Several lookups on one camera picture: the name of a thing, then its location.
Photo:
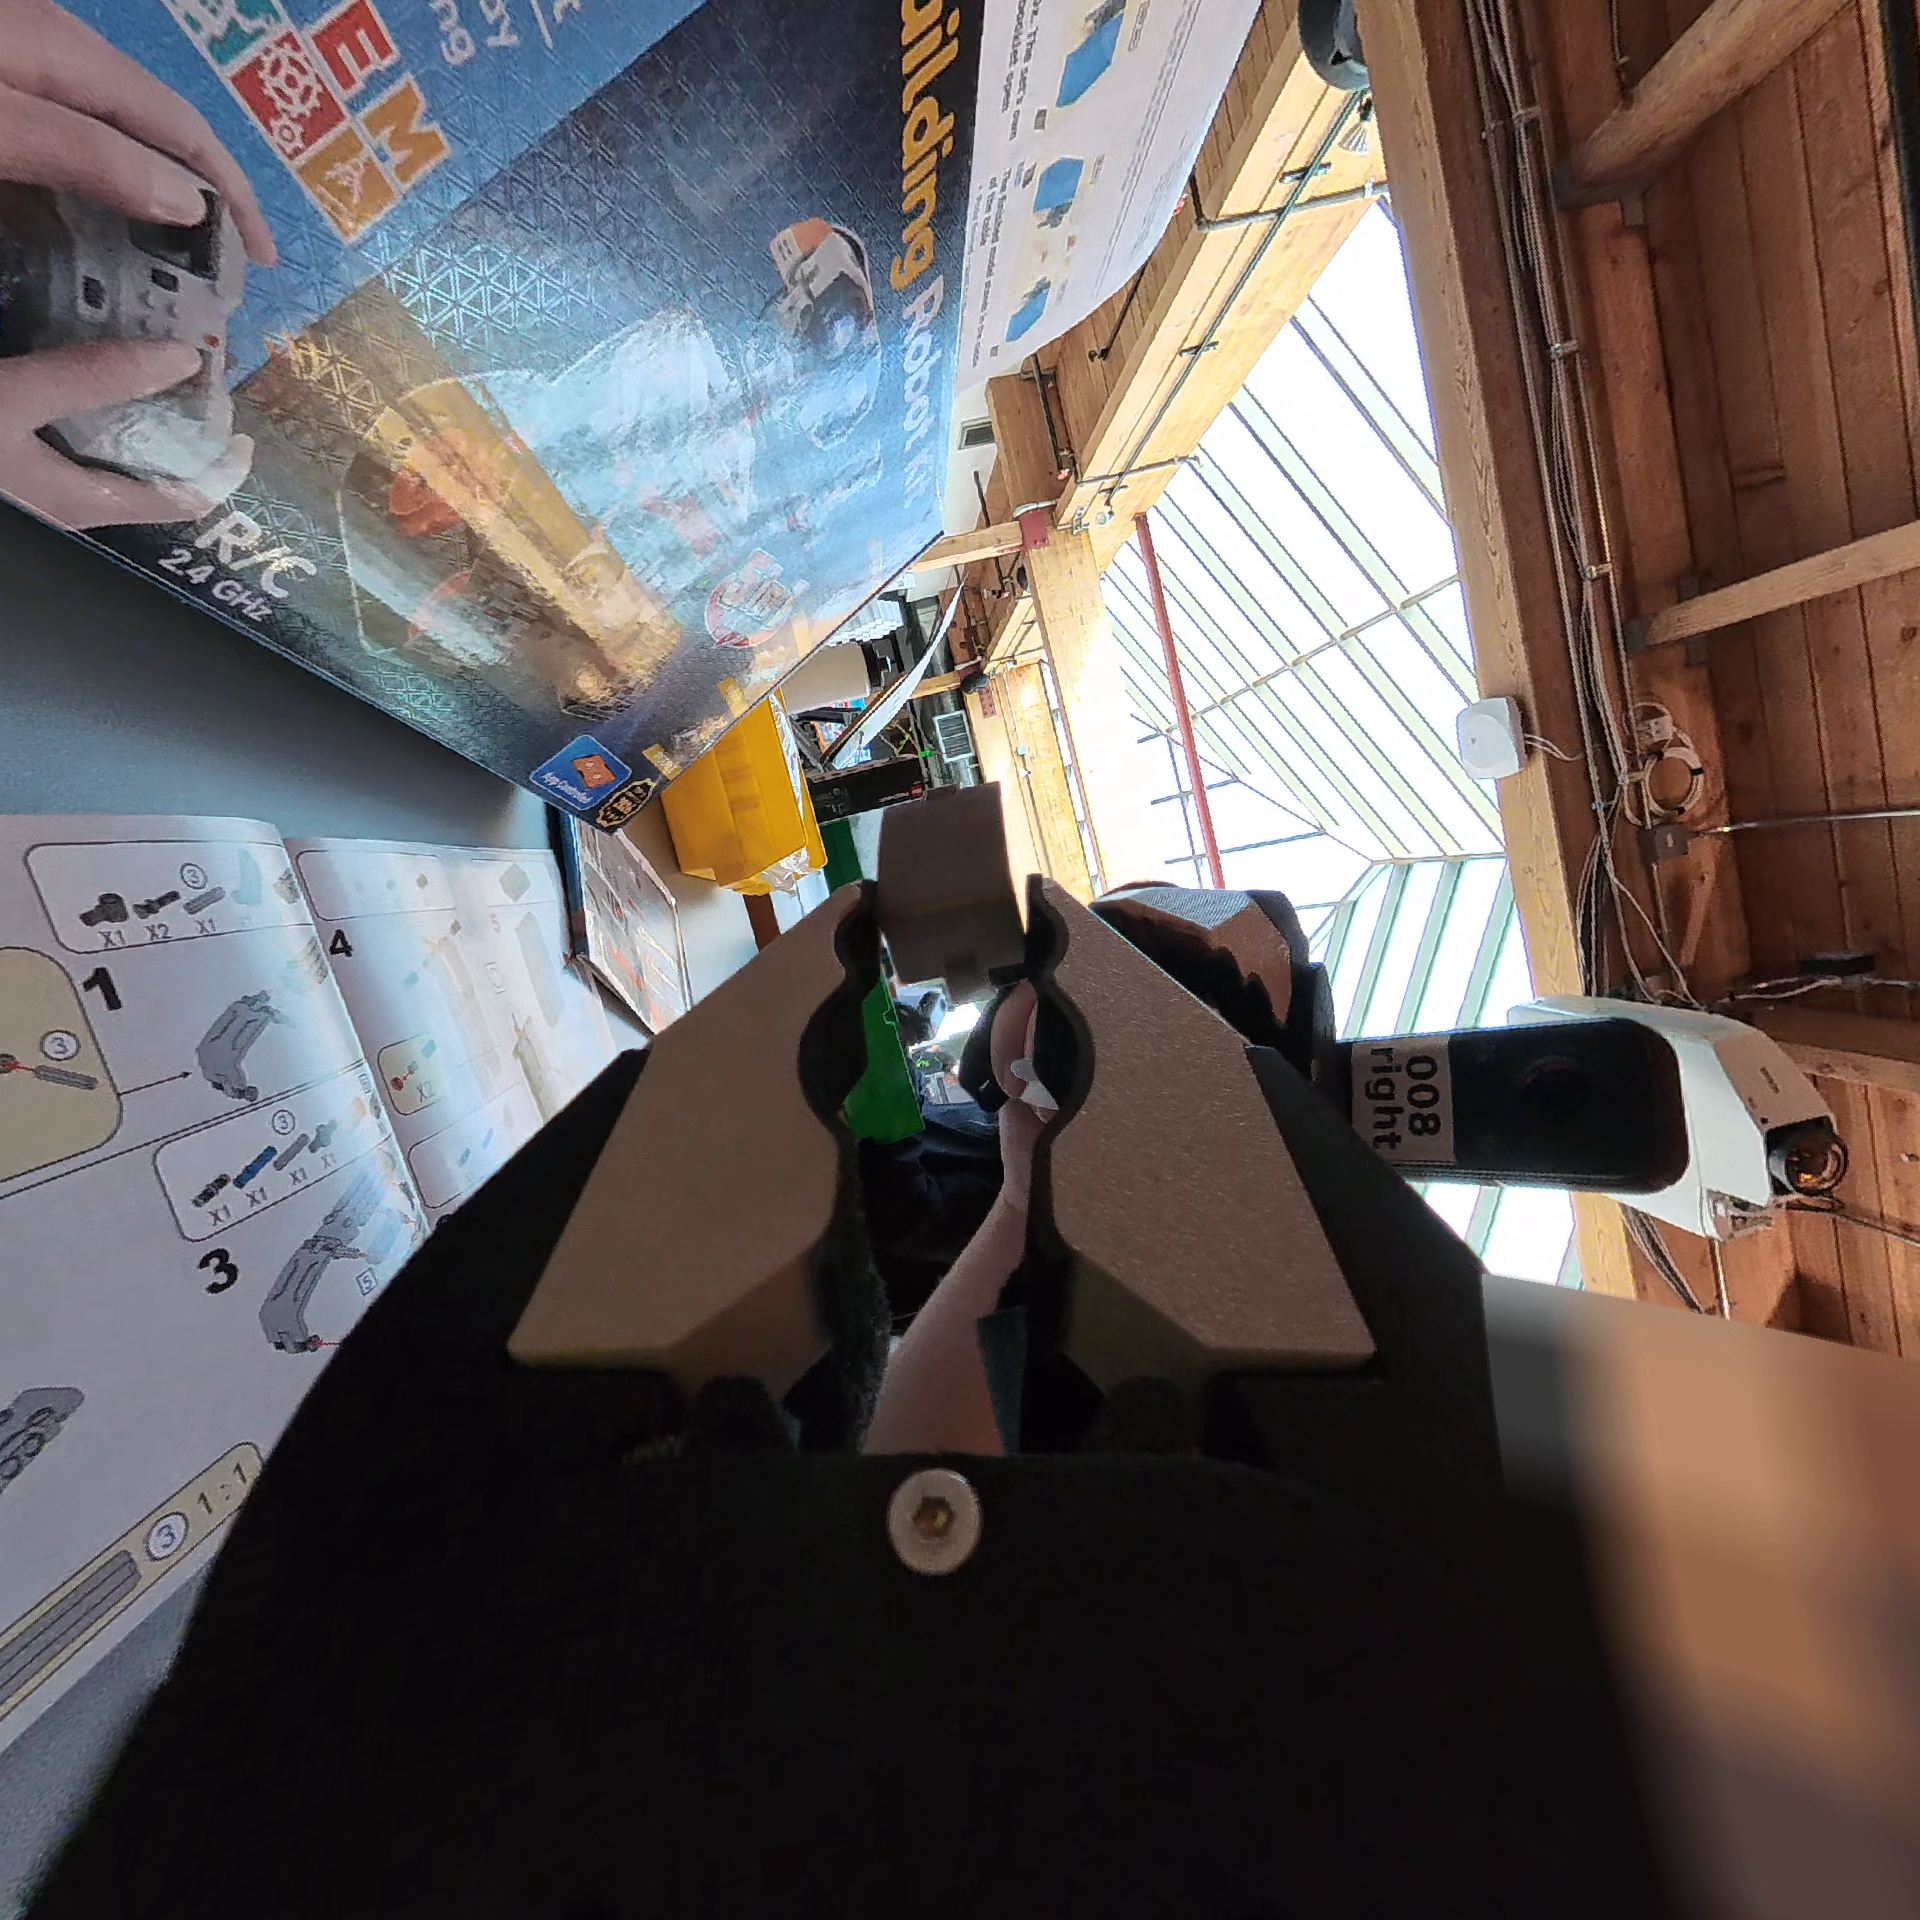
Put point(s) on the white instruction booklet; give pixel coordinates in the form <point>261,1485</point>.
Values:
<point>151,1201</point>

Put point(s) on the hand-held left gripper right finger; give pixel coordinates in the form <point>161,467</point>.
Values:
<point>1200,1201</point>

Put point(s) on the white wall vent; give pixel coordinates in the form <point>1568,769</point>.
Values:
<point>952,747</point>

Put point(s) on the red pipe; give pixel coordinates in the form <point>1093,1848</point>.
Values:
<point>1178,689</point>

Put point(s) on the person's right forearm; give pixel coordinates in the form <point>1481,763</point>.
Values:
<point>938,1321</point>

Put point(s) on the white ceiling sensor box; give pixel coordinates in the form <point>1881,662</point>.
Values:
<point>1492,738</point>

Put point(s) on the skylight window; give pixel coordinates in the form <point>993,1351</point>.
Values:
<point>1321,599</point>

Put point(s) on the white printed instruction sheet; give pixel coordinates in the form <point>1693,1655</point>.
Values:
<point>1109,151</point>

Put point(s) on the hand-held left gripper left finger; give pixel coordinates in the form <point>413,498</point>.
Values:
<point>676,1201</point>

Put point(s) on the small illustrated leaflet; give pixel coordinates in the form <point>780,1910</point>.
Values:
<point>639,931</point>

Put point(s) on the green bin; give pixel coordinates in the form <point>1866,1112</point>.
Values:
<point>885,1080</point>

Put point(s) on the yellow parts bin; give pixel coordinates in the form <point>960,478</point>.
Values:
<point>737,809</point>

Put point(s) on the white security camera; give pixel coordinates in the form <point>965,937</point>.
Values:
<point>1725,1080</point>

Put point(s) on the blue robot kit box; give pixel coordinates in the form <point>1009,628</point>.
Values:
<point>526,377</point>

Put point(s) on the long black carton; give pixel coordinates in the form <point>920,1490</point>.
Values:
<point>878,783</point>

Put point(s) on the grey curved building panel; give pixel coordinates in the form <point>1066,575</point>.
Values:
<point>944,887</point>

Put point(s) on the grey desk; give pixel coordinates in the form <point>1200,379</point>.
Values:
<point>226,705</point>

